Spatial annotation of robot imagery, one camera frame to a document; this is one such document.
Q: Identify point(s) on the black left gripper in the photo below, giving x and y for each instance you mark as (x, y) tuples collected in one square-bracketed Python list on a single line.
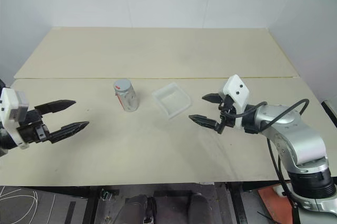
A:
[(31, 132)]

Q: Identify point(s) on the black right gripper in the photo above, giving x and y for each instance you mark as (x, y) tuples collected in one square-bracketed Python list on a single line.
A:
[(227, 118)]

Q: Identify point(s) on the grey mat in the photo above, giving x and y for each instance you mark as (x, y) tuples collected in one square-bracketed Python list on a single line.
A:
[(52, 205)]

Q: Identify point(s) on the small white block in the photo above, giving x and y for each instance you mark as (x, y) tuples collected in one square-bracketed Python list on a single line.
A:
[(279, 189)]

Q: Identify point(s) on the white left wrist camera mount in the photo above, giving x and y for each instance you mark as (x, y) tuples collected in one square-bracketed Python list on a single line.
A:
[(8, 103)]

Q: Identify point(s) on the clear plastic tray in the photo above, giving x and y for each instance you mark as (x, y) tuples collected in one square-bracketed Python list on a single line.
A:
[(172, 101)]

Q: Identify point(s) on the pale blue-grey round lid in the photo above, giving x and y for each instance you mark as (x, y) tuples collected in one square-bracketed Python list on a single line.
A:
[(122, 85)]

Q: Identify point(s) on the orange mat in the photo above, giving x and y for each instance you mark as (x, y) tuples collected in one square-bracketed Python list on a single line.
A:
[(271, 205)]

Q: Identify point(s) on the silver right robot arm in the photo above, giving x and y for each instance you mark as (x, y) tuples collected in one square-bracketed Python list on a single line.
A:
[(302, 142)]

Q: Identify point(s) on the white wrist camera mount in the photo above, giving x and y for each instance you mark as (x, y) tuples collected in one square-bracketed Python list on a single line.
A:
[(8, 103), (235, 87)]

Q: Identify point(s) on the clear plastic jar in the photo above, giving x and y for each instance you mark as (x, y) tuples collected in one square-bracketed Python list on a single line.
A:
[(129, 101)]

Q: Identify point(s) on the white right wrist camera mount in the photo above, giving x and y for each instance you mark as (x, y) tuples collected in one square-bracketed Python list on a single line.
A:
[(235, 87)]

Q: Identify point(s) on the dark rounded shape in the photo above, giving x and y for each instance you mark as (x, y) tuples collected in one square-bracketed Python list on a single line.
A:
[(198, 208)]

